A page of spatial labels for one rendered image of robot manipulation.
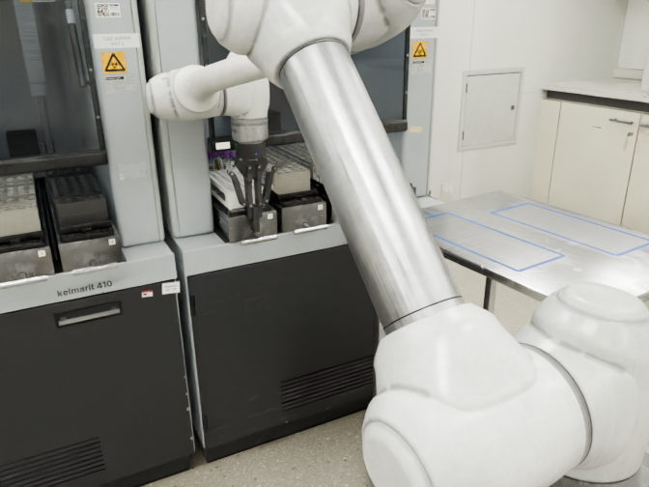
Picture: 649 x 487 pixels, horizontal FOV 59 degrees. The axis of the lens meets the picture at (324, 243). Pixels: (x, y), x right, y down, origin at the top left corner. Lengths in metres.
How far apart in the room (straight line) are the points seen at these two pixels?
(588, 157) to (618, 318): 2.90
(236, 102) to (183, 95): 0.14
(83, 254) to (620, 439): 1.16
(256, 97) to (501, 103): 2.37
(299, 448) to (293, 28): 1.45
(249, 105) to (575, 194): 2.61
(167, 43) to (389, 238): 0.96
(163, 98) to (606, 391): 1.01
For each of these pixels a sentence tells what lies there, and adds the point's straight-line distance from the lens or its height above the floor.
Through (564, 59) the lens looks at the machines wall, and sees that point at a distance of 3.90.
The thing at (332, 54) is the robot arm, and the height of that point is 1.24.
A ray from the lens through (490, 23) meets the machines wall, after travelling 3.46.
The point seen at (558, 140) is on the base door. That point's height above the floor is 0.59.
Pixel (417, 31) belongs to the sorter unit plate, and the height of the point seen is 1.24.
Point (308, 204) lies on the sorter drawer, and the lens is 1.59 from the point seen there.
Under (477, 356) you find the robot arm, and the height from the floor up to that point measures 0.96.
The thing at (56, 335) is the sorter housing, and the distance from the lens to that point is 1.54.
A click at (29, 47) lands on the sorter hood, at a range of 1.45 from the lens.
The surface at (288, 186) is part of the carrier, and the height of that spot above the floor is 0.84.
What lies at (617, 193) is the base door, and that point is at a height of 0.38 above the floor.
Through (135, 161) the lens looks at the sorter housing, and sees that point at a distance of 1.51.
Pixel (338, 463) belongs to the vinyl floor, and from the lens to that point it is 1.91.
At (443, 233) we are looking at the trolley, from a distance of 1.35.
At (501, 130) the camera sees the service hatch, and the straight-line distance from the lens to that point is 3.62.
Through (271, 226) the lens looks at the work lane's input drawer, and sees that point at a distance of 1.55.
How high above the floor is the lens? 1.29
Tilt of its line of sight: 21 degrees down
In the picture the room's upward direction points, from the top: 1 degrees counter-clockwise
